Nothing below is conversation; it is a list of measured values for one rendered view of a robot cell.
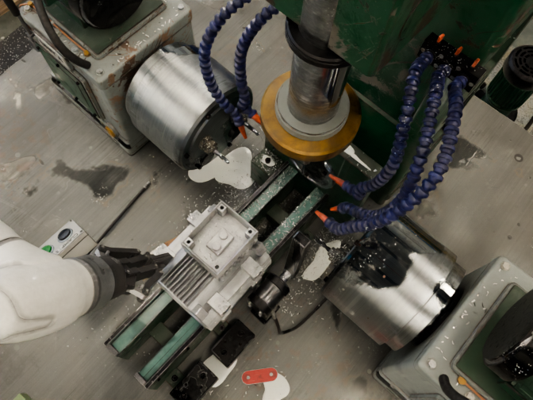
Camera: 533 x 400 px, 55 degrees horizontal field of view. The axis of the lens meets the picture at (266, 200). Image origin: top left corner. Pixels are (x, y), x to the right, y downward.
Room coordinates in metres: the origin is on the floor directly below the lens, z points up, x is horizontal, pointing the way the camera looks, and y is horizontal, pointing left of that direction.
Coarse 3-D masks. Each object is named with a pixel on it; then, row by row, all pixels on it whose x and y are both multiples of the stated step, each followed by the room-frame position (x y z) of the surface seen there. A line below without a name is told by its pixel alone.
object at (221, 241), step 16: (224, 208) 0.35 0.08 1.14; (208, 224) 0.32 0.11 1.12; (224, 224) 0.32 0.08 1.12; (240, 224) 0.33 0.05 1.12; (192, 240) 0.27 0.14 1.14; (208, 240) 0.28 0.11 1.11; (224, 240) 0.28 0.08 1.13; (240, 240) 0.29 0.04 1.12; (256, 240) 0.30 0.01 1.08; (192, 256) 0.25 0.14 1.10; (208, 256) 0.25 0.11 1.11; (224, 256) 0.25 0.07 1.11; (240, 256) 0.26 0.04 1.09; (224, 272) 0.22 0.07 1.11
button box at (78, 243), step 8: (72, 224) 0.31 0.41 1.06; (56, 232) 0.29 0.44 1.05; (72, 232) 0.29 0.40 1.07; (80, 232) 0.28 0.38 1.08; (48, 240) 0.27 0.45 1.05; (56, 240) 0.27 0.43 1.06; (64, 240) 0.26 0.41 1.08; (72, 240) 0.26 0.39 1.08; (80, 240) 0.27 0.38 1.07; (88, 240) 0.27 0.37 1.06; (40, 248) 0.25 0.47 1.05; (56, 248) 0.25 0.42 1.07; (64, 248) 0.25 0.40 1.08; (72, 248) 0.25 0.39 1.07; (80, 248) 0.25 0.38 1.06; (88, 248) 0.26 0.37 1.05; (64, 256) 0.23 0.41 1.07; (72, 256) 0.24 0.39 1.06
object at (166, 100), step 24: (168, 48) 0.72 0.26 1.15; (192, 48) 0.73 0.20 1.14; (144, 72) 0.65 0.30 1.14; (168, 72) 0.64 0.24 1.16; (192, 72) 0.65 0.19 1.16; (216, 72) 0.66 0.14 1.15; (144, 96) 0.59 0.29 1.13; (168, 96) 0.59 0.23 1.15; (192, 96) 0.59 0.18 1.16; (144, 120) 0.56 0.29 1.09; (168, 120) 0.54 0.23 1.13; (192, 120) 0.54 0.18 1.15; (216, 120) 0.57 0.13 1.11; (168, 144) 0.51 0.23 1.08; (192, 144) 0.51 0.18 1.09; (216, 144) 0.53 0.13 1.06; (192, 168) 0.50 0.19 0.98
